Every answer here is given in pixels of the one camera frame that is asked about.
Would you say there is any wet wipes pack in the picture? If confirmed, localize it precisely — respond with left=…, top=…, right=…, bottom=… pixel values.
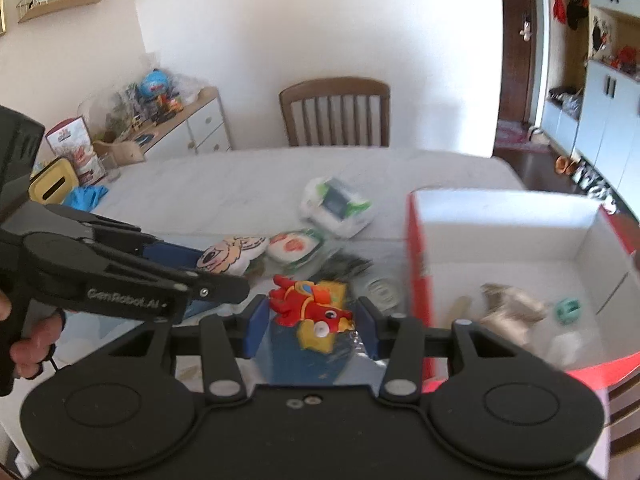
left=299, top=176, right=376, bottom=238

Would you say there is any bag in cabinet niche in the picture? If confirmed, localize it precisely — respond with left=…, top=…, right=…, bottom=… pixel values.
left=549, top=87, right=583, bottom=116

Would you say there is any patterned door rug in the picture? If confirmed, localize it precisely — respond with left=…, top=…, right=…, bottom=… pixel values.
left=495, top=121, right=551, bottom=153

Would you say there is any small teal gadget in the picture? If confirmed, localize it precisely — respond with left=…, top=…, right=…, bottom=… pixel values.
left=554, top=297, right=582, bottom=325

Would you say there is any person's left hand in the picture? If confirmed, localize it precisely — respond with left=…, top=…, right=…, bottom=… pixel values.
left=9, top=306, right=67, bottom=381

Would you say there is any yellow and green tissue box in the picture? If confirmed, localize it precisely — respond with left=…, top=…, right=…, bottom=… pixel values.
left=29, top=156, right=81, bottom=205

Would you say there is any brown entrance door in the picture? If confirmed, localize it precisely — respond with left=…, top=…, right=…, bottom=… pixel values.
left=500, top=0, right=546, bottom=125

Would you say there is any wooden slat-back chair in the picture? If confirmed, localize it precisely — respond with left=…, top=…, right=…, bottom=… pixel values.
left=602, top=372, right=640, bottom=466
left=279, top=78, right=391, bottom=148

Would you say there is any red and white snack bag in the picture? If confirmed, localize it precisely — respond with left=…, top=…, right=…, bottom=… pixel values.
left=46, top=116, right=108, bottom=186

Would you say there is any light blue correction tape dispenser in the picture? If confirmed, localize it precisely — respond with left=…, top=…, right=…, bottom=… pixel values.
left=362, top=275, right=403, bottom=311

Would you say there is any black hanging bag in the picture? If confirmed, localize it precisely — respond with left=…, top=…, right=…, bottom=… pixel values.
left=567, top=0, right=588, bottom=31

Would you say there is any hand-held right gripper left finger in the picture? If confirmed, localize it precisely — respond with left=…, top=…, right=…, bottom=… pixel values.
left=90, top=295, right=271, bottom=404

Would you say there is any red chicken toy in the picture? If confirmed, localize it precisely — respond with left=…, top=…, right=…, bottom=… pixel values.
left=269, top=275, right=355, bottom=336

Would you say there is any black patterned pouch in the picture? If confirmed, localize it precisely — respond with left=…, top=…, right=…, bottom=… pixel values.
left=325, top=254, right=374, bottom=286

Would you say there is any wooden wall shelf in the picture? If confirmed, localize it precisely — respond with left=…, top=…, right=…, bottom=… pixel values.
left=17, top=0, right=116, bottom=23

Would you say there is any red cardboard box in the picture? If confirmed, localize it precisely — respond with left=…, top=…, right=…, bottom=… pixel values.
left=405, top=189, right=640, bottom=396

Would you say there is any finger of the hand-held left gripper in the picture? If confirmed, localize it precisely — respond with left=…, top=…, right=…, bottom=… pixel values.
left=35, top=204, right=211, bottom=275
left=22, top=232, right=250, bottom=324

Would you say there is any wooden animal figure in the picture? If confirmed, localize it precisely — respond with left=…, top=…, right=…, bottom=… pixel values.
left=92, top=140, right=147, bottom=166

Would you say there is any clear drinking glass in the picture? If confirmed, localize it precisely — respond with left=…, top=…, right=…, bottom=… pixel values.
left=102, top=152, right=122, bottom=183

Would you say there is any blue globe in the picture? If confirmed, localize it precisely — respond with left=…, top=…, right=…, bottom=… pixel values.
left=140, top=69, right=171, bottom=98

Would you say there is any row of shoes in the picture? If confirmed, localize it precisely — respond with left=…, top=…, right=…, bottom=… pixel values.
left=575, top=160, right=618, bottom=211

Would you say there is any round white plush red spot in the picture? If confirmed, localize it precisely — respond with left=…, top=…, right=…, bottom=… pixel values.
left=267, top=230, right=324, bottom=264

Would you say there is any beige cartoon face plush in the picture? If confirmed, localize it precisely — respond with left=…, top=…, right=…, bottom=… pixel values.
left=196, top=236, right=269, bottom=276

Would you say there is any yellow rectangular toy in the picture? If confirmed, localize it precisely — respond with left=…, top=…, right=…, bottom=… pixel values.
left=299, top=281, right=351, bottom=352

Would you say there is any white packet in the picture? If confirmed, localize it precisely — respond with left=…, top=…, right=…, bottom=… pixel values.
left=550, top=335, right=584, bottom=367

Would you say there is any clear plastic bag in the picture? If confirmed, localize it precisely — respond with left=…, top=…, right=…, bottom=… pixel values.
left=170, top=72, right=206, bottom=106

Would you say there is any white wooden sideboard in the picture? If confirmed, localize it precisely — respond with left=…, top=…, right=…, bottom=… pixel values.
left=100, top=86, right=233, bottom=161

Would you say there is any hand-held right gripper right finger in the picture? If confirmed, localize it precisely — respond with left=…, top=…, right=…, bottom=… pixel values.
left=357, top=296, right=563, bottom=404

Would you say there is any dark blue speckled placemat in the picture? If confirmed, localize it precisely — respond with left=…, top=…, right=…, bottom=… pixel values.
left=190, top=300, right=361, bottom=387

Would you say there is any grey wooden wall cabinet unit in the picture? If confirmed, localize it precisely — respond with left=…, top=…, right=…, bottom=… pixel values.
left=542, top=0, right=640, bottom=221

